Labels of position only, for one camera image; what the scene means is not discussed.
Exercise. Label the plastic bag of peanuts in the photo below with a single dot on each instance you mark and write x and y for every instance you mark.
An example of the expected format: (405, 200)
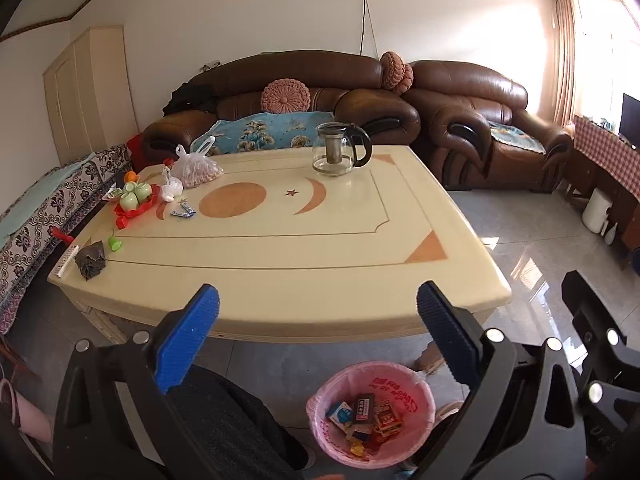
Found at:
(194, 169)

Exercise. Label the brown leather sofa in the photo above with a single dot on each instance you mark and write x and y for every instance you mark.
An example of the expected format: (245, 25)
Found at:
(350, 88)

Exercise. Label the small white plastic bag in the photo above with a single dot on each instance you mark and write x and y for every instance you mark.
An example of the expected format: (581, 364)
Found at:
(171, 188)

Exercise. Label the cream coffee table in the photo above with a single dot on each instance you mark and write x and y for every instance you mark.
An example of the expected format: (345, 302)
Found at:
(297, 257)

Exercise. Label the armchair blue seat cover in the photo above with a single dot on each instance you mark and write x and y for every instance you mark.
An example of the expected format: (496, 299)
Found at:
(515, 138)

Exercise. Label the blue white wrapper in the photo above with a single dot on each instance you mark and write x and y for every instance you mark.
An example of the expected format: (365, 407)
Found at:
(183, 210)

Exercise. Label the green bottle cap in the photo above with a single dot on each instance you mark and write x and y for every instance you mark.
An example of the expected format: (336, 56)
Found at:
(114, 242)

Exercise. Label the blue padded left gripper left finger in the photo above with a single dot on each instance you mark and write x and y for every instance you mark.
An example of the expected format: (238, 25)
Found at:
(180, 337)

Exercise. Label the blue white medicine box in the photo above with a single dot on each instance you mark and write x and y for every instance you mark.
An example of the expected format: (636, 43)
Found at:
(340, 414)

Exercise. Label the white remote control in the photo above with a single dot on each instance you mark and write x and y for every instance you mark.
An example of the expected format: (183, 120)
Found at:
(68, 256)

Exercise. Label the red lighter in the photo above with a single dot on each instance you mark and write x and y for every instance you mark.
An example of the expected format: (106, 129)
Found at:
(67, 239)

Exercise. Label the cream wooden cabinet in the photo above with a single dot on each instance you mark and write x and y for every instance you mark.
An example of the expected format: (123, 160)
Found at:
(88, 94)

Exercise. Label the red tray with cups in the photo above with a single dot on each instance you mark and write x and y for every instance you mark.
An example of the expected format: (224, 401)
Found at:
(135, 199)

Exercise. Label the black clothes on sofa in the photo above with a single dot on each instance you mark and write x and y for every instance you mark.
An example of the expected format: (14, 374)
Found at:
(191, 97)

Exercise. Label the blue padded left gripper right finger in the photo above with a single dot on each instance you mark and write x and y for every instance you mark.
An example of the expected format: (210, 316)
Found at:
(454, 330)

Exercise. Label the black cigarette box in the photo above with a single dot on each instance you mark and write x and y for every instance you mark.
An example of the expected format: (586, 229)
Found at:
(362, 411)

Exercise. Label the brown leather armchair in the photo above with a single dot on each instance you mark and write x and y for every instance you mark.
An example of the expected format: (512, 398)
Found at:
(476, 131)

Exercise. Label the floral covered bench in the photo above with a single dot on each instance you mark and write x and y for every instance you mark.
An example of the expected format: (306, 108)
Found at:
(61, 199)

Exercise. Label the white container on floor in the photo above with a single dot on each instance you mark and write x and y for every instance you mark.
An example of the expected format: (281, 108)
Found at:
(595, 214)

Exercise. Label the glass teapot black handle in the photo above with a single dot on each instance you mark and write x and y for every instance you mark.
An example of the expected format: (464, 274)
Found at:
(339, 148)

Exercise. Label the black monitor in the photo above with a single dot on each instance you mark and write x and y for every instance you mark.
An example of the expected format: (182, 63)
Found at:
(629, 128)

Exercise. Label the red checkered table cloth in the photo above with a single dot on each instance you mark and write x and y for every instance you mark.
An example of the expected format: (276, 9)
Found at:
(609, 152)

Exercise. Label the orange fruit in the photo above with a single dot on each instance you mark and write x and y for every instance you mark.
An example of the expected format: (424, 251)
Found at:
(130, 176)

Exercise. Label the pink-lined trash bin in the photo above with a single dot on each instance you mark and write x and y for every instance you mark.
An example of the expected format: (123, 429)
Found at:
(362, 446)

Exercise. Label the pink curtain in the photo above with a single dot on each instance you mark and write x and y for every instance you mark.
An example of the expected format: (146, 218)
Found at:
(566, 12)

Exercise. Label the pink round cushion on armrest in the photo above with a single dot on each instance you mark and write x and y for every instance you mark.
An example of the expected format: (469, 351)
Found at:
(397, 75)

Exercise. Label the blue floral seat cover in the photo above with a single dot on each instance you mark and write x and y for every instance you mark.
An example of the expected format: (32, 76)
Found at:
(262, 132)

